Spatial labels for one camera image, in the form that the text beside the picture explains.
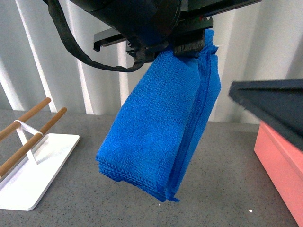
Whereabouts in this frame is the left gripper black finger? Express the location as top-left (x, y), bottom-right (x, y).
top-left (229, 79), bottom-right (303, 150)

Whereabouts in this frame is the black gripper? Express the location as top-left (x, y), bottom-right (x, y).
top-left (73, 0), bottom-right (256, 62)

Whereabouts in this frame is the blue microfiber cloth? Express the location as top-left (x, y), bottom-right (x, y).
top-left (96, 29), bottom-right (221, 201)

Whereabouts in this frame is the pink plastic tray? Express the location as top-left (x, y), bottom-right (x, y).
top-left (254, 122), bottom-right (303, 227)

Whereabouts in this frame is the white pleated curtain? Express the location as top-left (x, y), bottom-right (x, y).
top-left (0, 0), bottom-right (303, 125)

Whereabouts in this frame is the white rack with wooden rods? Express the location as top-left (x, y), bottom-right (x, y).
top-left (0, 97), bottom-right (80, 211)

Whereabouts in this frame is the black cable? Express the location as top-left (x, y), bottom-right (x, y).
top-left (48, 0), bottom-right (145, 73)

